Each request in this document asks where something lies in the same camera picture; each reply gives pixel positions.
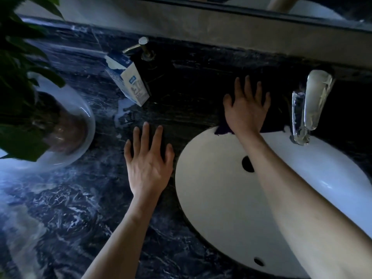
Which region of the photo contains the person's left hand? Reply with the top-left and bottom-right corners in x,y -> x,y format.
123,122 -> 175,201

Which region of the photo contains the person's right hand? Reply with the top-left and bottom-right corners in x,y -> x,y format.
223,75 -> 271,137

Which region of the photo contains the dark purple cleaning cloth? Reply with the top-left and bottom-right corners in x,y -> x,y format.
214,72 -> 292,136

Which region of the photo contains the person's right forearm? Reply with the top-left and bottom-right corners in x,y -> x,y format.
235,132 -> 372,279

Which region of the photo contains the person's left forearm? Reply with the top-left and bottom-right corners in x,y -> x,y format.
83,194 -> 164,279

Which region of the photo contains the chrome sink faucet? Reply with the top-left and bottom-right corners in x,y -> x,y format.
290,70 -> 335,146

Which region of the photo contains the blue and white milk carton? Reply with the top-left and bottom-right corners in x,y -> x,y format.
104,53 -> 150,107

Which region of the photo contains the white round plant pot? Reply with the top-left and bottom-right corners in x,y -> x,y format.
0,72 -> 96,173

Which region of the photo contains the white oval sink basin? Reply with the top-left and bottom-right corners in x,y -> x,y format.
175,126 -> 372,279

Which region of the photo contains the brass soap dispenser pump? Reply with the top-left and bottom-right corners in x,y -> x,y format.
122,36 -> 155,61

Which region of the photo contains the green leafy houseplant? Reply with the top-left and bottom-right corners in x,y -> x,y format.
0,0 -> 67,162

